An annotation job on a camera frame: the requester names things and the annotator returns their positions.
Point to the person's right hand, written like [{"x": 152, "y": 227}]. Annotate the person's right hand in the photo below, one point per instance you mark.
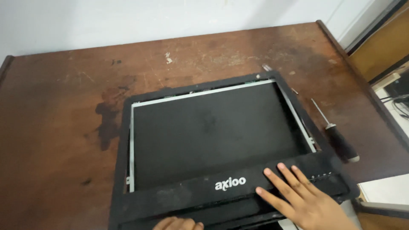
[{"x": 310, "y": 204}]

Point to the black laptop display bezel frame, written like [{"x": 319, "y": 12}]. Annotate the black laptop display bezel frame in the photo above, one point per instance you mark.
[{"x": 191, "y": 195}]

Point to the small silver screw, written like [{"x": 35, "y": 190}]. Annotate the small silver screw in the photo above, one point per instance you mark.
[
  {"x": 266, "y": 67},
  {"x": 294, "y": 91}
]

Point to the brown wooden door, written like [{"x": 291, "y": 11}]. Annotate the brown wooden door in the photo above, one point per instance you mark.
[{"x": 383, "y": 44}]

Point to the black LCD panel metal frame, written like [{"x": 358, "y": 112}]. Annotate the black LCD panel metal frame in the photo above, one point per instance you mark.
[{"x": 211, "y": 134}]

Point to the person's left hand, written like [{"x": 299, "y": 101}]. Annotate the person's left hand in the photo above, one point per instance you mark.
[{"x": 179, "y": 224}]

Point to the person's left fingers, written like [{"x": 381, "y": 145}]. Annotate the person's left fingers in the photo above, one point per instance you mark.
[{"x": 187, "y": 223}]

